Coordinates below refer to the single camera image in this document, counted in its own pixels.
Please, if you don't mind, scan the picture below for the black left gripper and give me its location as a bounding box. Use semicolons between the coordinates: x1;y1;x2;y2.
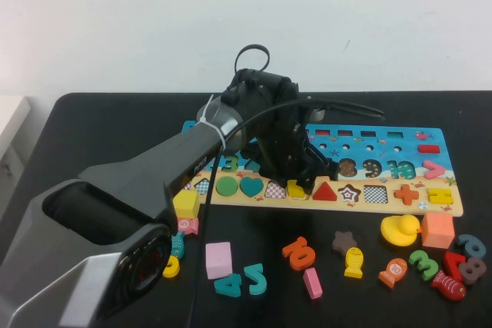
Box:
255;107;341;194

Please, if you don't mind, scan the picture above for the yellow pentagon piece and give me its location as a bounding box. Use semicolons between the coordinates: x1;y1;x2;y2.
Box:
287;179;311;199

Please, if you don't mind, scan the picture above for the red triangle piece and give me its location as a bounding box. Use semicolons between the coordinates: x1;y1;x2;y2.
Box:
311;181;338;201

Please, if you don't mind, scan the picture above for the colourful wooden puzzle board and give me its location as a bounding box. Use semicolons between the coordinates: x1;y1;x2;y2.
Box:
180;120;464;217

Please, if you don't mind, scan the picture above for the teal heart piece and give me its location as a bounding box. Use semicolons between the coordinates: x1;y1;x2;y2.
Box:
239;177;264;198

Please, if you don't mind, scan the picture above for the brown star piece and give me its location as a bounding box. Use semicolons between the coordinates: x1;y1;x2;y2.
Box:
331;230;358;257

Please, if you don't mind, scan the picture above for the orange number ten piece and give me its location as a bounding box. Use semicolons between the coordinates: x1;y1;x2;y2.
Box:
281;236;316;271

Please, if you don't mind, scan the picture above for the orange plus sign piece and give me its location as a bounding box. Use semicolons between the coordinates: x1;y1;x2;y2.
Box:
394;184;420;205

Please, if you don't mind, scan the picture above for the green circle piece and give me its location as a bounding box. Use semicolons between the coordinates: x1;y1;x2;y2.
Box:
215;176;238;197

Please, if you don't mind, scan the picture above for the pink number one piece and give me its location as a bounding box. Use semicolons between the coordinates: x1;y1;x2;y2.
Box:
302;267;324;300

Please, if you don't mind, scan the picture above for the pink greater-than sign piece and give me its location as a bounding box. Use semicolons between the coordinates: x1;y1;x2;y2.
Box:
422;159;446;180

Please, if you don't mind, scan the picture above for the yellow equals sign piece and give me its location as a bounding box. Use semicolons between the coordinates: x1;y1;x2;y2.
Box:
427;188;454;204

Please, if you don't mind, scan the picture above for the teal number two piece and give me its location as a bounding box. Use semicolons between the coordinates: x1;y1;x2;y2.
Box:
243;263;268;296

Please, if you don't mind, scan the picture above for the teal number four piece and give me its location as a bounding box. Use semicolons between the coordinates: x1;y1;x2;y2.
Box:
214;273;243;298

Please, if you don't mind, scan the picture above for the green number three piece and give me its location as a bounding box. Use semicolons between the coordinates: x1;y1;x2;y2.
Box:
408;250;439;281

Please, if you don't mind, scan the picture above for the red number seven piece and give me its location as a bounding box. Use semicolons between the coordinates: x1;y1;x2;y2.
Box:
442;250;467;282

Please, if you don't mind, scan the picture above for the blue-grey number nine piece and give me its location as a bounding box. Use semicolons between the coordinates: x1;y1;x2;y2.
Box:
454;234;487;260

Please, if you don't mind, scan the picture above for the yellow number six piece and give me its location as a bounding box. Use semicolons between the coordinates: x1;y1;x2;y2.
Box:
162;255;181;279

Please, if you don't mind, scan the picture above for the brown number eight piece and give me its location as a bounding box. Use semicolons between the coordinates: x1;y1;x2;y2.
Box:
457;257;487;286

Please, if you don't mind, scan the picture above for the yellow wooden fish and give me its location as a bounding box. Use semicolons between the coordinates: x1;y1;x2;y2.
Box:
344;247;364;279

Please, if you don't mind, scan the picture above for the yellow rubber duck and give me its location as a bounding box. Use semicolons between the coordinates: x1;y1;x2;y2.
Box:
380;214;423;247

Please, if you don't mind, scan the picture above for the white zip tie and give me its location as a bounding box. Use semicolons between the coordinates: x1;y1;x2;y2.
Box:
201;94;228;151

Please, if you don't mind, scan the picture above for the orange wooden fish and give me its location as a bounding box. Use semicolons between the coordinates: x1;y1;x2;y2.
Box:
377;257;408;289

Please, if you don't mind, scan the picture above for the orange foam cube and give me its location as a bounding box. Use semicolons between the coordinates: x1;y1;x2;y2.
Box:
421;211;456;249

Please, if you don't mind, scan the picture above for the light pink foam cube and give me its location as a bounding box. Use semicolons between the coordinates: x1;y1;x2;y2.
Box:
204;241;234;280

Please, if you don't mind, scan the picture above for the yellow foam cube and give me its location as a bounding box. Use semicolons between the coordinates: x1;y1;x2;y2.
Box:
172;189;201;220

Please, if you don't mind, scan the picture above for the pink wooden fish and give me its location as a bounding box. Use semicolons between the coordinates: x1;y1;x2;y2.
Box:
176;217;200;235

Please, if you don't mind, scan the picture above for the teal wooden fish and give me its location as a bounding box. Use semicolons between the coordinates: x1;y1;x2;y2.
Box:
171;232;186;260

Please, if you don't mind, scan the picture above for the red wooden fish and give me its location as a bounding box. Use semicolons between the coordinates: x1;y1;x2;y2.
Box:
430;269;467;301

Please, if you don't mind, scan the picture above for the white cabinet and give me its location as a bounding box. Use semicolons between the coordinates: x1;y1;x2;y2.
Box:
0;95;31;206

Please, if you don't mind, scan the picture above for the black camera cable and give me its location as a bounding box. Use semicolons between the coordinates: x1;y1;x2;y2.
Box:
187;99;386;328

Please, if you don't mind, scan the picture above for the black cable loop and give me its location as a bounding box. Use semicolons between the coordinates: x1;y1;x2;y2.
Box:
234;44;270;75

